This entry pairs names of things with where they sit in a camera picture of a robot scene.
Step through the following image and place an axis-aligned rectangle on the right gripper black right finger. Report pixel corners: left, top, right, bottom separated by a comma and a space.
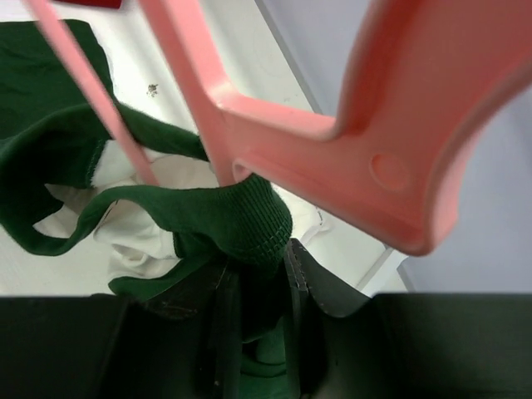
284, 239, 531, 398

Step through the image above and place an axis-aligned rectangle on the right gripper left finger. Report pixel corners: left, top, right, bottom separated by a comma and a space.
1, 266, 242, 398

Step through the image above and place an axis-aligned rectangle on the white green raglan t shirt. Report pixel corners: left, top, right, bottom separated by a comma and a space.
1, 22, 321, 398

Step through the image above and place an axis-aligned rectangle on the pink plastic hanger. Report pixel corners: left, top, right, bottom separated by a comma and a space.
24, 0, 532, 257

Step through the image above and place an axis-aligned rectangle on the red t shirt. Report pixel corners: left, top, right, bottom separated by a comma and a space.
57, 0, 123, 9

